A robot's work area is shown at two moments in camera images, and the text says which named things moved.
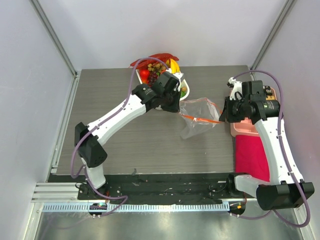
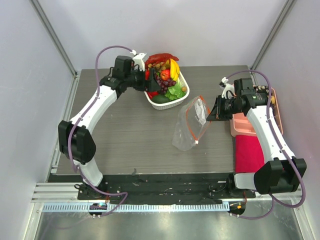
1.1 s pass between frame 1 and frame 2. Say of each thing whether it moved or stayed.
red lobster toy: stayed
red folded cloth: stayed
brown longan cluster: stayed
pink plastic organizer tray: stayed
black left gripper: moved
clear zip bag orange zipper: moved
